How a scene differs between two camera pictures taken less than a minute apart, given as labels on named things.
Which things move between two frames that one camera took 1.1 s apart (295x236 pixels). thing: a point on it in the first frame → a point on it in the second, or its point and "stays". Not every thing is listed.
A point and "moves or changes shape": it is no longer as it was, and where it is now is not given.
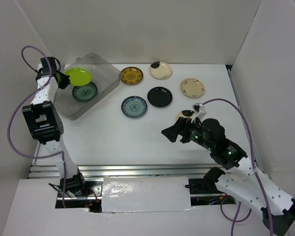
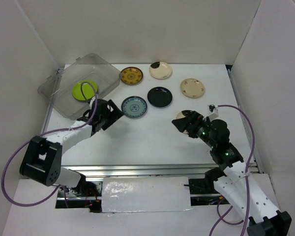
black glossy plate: [160, 97] stays
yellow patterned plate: [132, 75] stays
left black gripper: [66, 81] → [114, 114]
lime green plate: [78, 76] moves or changes shape
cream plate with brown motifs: [192, 88] stays
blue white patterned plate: [134, 106] stays
